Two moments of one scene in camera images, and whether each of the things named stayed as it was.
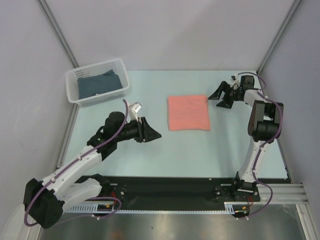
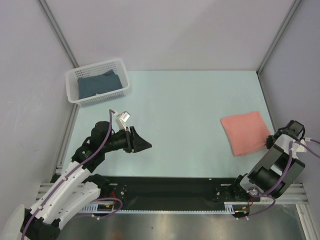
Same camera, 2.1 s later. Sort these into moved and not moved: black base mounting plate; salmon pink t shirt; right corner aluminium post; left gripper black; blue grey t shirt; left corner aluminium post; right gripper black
Moved: salmon pink t shirt; right gripper black; left gripper black
Not moved: left corner aluminium post; black base mounting plate; blue grey t shirt; right corner aluminium post
